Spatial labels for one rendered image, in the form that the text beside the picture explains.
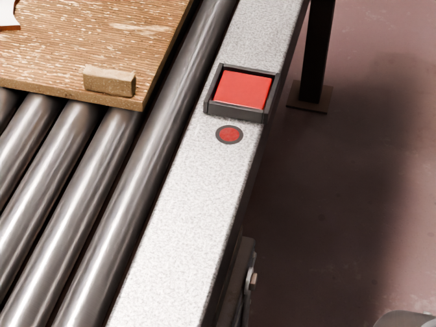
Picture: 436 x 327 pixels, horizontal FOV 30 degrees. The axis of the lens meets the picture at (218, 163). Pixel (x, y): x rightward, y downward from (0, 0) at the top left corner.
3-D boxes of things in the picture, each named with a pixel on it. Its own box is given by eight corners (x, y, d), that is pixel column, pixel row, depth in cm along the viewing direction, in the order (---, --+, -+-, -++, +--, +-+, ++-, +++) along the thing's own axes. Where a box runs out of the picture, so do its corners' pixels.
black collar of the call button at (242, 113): (279, 84, 98) (281, 72, 97) (267, 125, 93) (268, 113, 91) (218, 72, 99) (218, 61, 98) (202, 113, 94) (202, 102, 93)
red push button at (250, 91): (272, 86, 97) (273, 77, 96) (261, 119, 93) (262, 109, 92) (223, 78, 98) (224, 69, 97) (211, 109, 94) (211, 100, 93)
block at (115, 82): (137, 90, 93) (135, 71, 91) (132, 100, 92) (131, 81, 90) (88, 82, 94) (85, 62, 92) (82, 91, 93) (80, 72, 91)
